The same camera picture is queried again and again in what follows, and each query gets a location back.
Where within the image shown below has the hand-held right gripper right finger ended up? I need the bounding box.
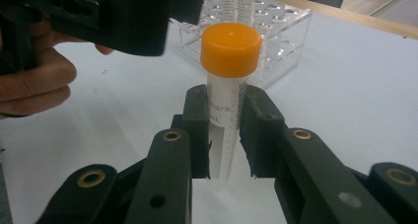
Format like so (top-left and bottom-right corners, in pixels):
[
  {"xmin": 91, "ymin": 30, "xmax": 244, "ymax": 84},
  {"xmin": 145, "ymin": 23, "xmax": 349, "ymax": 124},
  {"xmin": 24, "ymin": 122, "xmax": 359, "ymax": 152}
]
[{"xmin": 239, "ymin": 84, "xmax": 389, "ymax": 224}]

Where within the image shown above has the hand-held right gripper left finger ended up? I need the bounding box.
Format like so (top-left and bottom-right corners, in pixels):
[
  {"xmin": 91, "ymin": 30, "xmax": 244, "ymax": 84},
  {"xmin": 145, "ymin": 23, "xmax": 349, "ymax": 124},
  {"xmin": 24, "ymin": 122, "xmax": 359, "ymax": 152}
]
[{"xmin": 123, "ymin": 83, "xmax": 212, "ymax": 224}]

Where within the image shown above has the clear acrylic tube rack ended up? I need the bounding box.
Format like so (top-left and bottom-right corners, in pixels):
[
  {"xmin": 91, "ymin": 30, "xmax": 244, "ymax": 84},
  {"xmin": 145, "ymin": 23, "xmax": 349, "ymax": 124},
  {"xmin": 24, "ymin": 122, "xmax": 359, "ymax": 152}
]
[{"xmin": 178, "ymin": 0, "xmax": 313, "ymax": 90}]

